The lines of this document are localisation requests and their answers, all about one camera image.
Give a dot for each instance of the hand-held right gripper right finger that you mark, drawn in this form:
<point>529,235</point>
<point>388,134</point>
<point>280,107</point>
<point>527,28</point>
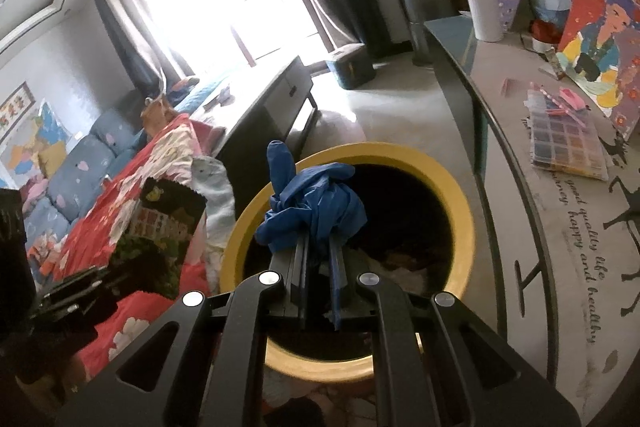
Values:
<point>336,267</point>

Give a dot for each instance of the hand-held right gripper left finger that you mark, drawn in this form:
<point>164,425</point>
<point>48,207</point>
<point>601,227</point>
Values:
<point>295,267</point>

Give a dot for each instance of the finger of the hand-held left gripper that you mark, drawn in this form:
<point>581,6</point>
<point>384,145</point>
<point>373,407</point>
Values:
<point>65,322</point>
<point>80,284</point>

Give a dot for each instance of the blue rubber glove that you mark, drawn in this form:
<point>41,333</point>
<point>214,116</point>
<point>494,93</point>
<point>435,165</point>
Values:
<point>310,202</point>

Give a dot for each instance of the purple and green snack wrapper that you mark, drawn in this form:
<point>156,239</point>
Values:
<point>160,227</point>

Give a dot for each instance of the yellow round bin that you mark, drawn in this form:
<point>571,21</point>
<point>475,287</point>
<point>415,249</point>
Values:
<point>400,157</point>

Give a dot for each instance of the orange patterned clothes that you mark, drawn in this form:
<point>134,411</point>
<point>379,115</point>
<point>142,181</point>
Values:
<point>45,254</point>

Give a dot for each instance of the red floral blanket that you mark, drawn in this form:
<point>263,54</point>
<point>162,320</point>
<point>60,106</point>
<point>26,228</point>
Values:
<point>90,227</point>

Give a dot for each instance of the pink clothes pile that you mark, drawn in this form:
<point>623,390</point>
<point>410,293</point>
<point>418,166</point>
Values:
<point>35,192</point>

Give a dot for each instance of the pale blue cloth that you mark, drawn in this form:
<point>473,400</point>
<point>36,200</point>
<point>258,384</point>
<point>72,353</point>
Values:
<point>215,202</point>

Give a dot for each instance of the orange country map poster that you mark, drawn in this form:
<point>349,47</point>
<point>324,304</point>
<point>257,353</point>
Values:
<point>35,152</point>

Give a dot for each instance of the blue patterned sofa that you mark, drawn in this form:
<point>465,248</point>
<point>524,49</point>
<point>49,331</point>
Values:
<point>85,167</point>

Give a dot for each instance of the framed calligraphy poster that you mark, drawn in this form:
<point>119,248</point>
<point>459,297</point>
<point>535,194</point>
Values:
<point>17,112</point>

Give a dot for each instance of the grey coffee table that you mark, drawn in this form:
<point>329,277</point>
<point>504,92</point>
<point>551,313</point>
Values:
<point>270,92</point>

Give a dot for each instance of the orange stuffed toy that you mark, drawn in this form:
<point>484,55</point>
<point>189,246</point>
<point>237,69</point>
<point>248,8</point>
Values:
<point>156,117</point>

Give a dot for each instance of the blue storage stool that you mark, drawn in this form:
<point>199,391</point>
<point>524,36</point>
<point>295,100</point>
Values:
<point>350,67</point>

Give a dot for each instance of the glass-topped cabinet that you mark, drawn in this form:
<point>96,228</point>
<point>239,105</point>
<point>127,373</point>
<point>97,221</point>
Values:
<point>550,232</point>

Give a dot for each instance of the dark narrow curtain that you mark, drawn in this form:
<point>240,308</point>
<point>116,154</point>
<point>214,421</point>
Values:
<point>130,47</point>

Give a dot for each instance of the clear bead organizer box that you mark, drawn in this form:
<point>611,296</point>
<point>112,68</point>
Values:
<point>570,137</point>

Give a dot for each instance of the pink plastic clip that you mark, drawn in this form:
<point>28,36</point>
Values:
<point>567,99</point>

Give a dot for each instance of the white ribbed vase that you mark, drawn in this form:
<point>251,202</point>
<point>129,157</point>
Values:
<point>484,12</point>

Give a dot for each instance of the red yarn bundle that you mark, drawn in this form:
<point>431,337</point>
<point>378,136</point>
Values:
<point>545,32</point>

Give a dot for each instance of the colourful figure painting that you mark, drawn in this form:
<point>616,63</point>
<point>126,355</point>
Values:
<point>605,47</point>

